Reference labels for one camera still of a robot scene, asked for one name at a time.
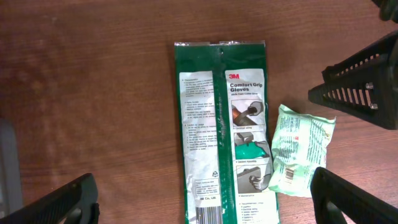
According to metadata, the grey plastic mesh basket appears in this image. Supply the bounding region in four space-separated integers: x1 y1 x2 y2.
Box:
1 118 23 218

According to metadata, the light green wipes pack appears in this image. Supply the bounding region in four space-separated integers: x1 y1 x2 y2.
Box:
269 105 336 197

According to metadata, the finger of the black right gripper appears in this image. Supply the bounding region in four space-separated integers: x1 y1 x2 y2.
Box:
308 63 397 130

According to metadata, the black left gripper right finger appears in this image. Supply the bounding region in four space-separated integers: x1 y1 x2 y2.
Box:
310 167 397 224

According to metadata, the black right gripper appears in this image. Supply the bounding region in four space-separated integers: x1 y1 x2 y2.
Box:
322 0 398 83

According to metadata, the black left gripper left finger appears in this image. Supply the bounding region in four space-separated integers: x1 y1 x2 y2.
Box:
1 173 100 224

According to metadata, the green glove package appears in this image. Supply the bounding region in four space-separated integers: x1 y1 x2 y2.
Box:
174 41 280 223

